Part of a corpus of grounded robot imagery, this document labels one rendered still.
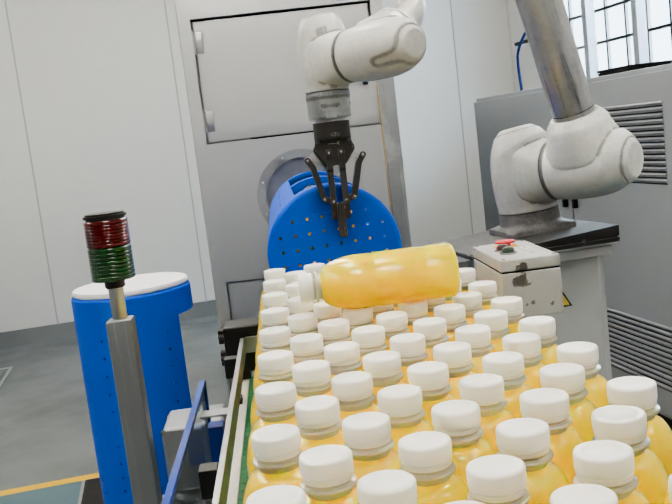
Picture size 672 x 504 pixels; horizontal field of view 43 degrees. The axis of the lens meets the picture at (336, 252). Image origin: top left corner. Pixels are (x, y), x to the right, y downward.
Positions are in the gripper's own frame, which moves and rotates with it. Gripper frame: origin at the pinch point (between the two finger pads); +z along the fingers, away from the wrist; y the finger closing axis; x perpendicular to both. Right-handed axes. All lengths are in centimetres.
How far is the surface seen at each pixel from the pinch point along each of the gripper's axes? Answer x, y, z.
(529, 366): -93, 11, 8
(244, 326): -17.6, -21.7, 16.1
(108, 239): -51, -38, -6
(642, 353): 153, 126, 83
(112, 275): -51, -38, -1
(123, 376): -50, -39, 15
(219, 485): -88, -23, 18
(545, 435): -118, 4, 6
